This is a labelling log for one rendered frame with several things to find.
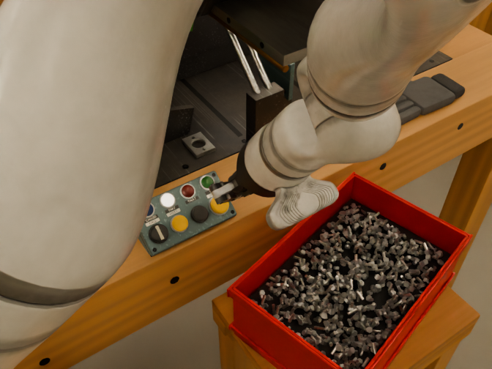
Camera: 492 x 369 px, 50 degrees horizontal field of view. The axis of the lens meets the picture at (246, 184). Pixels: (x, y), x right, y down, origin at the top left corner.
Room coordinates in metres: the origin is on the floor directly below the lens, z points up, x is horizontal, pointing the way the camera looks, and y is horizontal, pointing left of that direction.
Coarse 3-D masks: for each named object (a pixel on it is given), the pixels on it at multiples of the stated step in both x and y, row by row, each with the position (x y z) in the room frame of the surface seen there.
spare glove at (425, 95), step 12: (408, 84) 0.90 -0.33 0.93; (420, 84) 0.90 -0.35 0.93; (432, 84) 0.90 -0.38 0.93; (444, 84) 0.91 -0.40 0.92; (456, 84) 0.91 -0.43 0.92; (408, 96) 0.87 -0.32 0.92; (420, 96) 0.86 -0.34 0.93; (432, 96) 0.86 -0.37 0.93; (444, 96) 0.86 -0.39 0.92; (456, 96) 0.88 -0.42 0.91; (408, 108) 0.84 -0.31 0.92; (420, 108) 0.83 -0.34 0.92; (432, 108) 0.84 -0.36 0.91; (408, 120) 0.80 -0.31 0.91
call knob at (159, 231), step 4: (160, 224) 0.52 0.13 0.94; (152, 228) 0.51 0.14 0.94; (156, 228) 0.51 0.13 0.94; (160, 228) 0.51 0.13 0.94; (164, 228) 0.51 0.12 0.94; (152, 232) 0.50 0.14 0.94; (156, 232) 0.50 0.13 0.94; (160, 232) 0.50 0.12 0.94; (164, 232) 0.51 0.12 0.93; (152, 236) 0.50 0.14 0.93; (156, 236) 0.50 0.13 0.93; (160, 236) 0.50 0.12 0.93; (164, 236) 0.50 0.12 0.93; (156, 240) 0.50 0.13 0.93; (160, 240) 0.50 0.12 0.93
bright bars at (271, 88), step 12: (228, 36) 0.82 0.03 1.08; (240, 48) 0.81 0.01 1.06; (252, 48) 0.81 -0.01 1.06; (240, 60) 0.79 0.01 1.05; (252, 72) 0.78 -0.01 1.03; (264, 72) 0.79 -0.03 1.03; (252, 84) 0.76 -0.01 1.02; (264, 84) 0.77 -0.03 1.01; (276, 84) 0.78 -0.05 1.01; (252, 96) 0.75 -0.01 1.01; (264, 96) 0.75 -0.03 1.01; (276, 96) 0.76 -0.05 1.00; (252, 108) 0.74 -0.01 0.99; (264, 108) 0.74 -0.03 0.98; (276, 108) 0.76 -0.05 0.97; (252, 120) 0.74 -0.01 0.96; (264, 120) 0.74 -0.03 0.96; (252, 132) 0.74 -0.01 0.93
